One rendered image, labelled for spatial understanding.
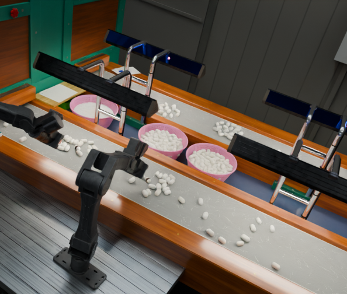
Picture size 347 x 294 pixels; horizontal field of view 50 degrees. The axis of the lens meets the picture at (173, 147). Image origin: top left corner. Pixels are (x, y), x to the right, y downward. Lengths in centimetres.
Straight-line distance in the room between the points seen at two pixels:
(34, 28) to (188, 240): 128
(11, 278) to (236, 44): 281
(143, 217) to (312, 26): 236
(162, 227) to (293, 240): 57
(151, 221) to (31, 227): 46
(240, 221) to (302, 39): 209
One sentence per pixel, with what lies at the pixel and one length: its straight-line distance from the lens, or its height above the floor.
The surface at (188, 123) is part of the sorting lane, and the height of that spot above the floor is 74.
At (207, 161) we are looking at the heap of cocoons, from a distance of 193.
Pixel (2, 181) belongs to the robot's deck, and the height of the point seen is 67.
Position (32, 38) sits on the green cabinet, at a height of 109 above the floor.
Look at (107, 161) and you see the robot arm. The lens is 117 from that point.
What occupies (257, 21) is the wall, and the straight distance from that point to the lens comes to 350.
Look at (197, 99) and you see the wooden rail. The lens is 245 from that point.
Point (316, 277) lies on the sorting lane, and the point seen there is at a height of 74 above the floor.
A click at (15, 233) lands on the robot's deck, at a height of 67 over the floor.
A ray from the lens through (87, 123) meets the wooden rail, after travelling 199.
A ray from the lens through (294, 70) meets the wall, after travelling 348.
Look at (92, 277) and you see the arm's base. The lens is 141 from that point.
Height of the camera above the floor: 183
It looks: 34 degrees down
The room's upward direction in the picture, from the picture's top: 14 degrees clockwise
